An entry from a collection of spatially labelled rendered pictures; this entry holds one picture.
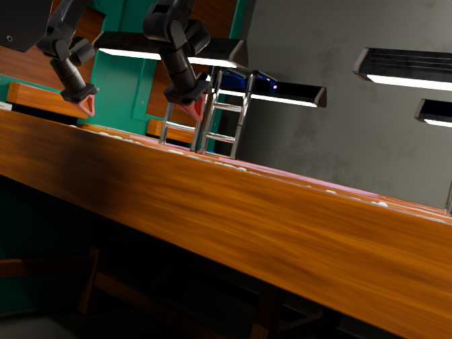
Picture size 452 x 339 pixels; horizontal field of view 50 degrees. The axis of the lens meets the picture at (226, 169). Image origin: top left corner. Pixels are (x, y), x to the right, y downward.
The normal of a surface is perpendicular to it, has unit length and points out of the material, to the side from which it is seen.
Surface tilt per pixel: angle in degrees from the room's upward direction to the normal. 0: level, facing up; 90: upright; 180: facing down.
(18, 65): 90
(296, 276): 90
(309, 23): 90
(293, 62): 90
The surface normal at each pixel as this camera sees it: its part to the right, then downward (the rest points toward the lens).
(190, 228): -0.57, -0.10
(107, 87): 0.79, 0.21
